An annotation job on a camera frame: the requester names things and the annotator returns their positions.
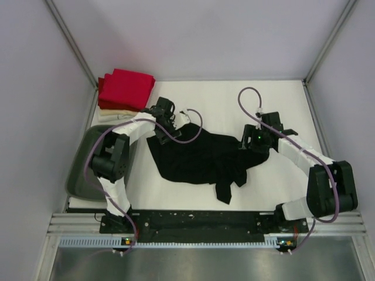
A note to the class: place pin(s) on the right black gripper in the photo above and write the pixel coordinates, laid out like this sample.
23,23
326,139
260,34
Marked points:
250,130

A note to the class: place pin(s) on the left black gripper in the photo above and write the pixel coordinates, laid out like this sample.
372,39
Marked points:
171,120

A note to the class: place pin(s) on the black t shirt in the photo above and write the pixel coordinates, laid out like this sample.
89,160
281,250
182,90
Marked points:
209,159

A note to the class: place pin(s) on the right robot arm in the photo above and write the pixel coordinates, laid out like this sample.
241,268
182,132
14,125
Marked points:
331,188

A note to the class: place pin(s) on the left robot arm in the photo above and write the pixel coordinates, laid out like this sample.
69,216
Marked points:
109,157

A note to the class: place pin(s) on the folded red t shirt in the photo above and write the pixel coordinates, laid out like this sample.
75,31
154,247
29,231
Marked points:
124,89

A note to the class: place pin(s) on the folded beige t shirt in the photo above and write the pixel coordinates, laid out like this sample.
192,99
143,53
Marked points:
107,115

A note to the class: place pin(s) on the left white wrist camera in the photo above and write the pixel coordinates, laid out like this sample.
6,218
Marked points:
184,117

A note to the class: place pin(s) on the left aluminium frame post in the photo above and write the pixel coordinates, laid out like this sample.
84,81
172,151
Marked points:
63,27

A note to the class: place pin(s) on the aluminium frame post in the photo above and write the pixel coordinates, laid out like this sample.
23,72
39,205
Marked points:
329,43
63,27

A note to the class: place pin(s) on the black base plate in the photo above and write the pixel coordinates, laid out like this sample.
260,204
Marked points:
200,226

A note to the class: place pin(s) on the blue slotted cable duct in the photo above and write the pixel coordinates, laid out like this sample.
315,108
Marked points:
124,241

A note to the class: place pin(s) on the aluminium front rail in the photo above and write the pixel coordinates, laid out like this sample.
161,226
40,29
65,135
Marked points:
74,224

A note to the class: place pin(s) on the right aluminium frame post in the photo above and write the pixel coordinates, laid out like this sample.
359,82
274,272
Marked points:
329,43

